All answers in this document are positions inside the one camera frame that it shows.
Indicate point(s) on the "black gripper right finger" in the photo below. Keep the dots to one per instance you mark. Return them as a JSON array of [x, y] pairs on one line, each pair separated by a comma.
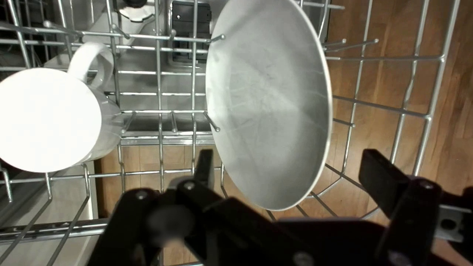
[[418, 230]]

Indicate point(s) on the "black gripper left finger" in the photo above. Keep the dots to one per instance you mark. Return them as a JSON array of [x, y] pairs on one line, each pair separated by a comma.
[[196, 230]]

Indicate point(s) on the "large white dinner plate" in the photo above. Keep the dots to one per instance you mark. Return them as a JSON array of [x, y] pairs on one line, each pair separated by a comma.
[[270, 97]]

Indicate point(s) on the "white mug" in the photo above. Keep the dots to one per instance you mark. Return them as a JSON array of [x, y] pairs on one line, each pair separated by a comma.
[[44, 122]]

